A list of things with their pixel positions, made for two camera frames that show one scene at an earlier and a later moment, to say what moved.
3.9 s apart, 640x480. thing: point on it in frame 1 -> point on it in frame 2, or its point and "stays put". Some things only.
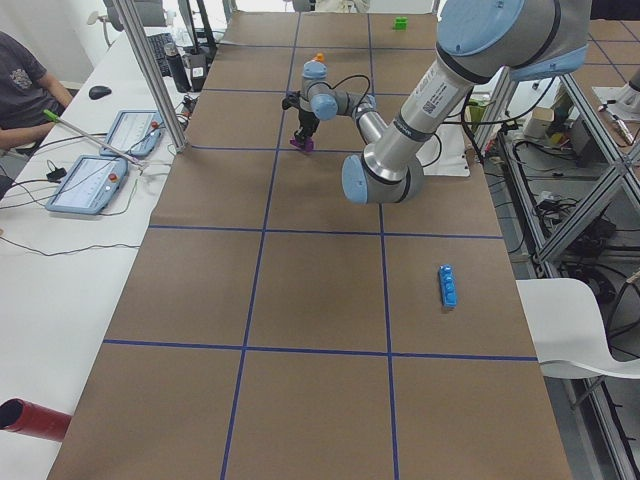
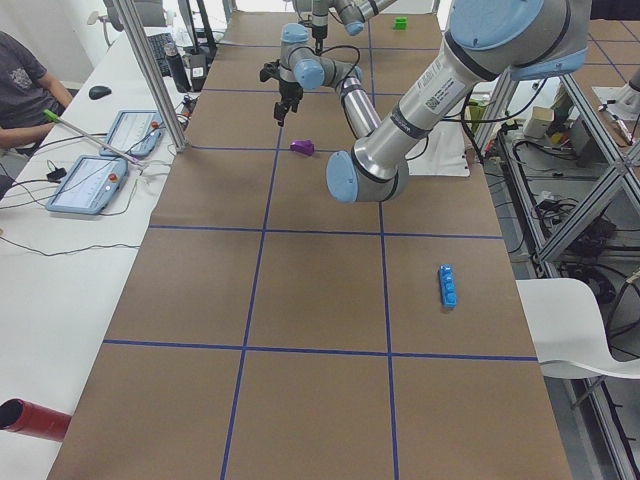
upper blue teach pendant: [134, 132] stays put
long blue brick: [448, 285] stays put
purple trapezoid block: [307, 145] stays put
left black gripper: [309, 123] -> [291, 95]
